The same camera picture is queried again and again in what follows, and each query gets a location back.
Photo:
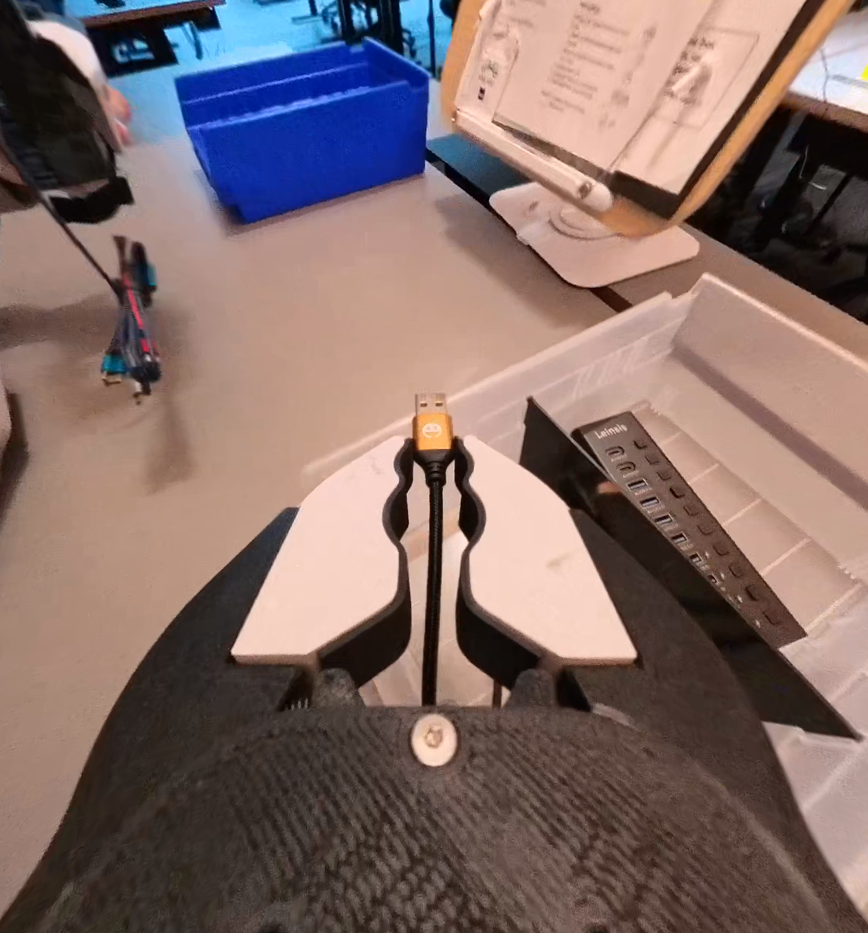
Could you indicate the clear plastic bin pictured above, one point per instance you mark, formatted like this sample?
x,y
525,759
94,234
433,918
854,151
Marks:
x,y
769,342

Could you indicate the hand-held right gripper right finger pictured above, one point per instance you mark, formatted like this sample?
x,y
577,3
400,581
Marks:
x,y
543,576

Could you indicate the blue plastic bin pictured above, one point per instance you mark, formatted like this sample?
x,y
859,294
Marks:
x,y
296,146

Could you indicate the wooden document stand with papers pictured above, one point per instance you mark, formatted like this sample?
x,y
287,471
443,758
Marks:
x,y
594,80

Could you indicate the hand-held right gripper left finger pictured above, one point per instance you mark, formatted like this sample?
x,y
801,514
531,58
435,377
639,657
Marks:
x,y
333,568

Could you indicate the person's left hand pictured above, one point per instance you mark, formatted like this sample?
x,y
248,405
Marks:
x,y
119,113

